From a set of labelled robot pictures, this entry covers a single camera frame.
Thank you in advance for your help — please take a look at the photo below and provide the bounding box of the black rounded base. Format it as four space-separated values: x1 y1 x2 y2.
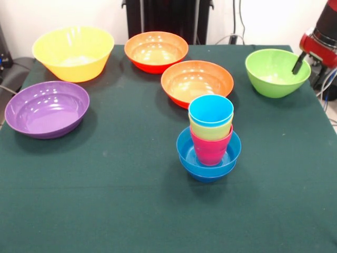
312 68 337 92

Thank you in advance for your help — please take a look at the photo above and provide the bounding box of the yellow-green cup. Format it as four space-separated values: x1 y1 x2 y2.
189 113 234 141

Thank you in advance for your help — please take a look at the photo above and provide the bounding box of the dark blue bowl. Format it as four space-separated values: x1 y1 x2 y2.
179 158 237 184

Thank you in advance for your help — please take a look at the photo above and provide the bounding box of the orange bowl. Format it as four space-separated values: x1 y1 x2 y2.
161 60 235 110
124 31 189 74

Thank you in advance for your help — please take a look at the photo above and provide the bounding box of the red cup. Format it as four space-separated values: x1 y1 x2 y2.
189 124 234 167

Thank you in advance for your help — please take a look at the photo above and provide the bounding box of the light green bowl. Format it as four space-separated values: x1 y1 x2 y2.
245 48 312 99

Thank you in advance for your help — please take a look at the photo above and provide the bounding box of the black wall cable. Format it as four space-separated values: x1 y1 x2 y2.
237 0 247 45

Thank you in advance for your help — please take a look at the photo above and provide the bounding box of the purple bowl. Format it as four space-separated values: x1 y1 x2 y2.
4 80 91 140

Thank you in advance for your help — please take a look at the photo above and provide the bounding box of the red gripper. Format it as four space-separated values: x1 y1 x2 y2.
291 27 337 87

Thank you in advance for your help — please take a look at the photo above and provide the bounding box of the black chair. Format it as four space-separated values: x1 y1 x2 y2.
0 56 36 95

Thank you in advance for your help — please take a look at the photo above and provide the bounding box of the light blue bowl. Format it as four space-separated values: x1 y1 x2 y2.
176 126 242 170

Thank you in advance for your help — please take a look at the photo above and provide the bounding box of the large yellow bowl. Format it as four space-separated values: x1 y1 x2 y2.
32 26 115 83

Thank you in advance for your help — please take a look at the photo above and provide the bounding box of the dark green tablecloth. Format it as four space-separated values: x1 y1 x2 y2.
0 44 337 253

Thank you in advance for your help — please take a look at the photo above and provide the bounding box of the grey blue cable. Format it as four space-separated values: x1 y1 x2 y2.
315 68 337 102

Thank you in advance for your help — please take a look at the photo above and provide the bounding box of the light blue cup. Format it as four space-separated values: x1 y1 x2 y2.
188 95 235 127

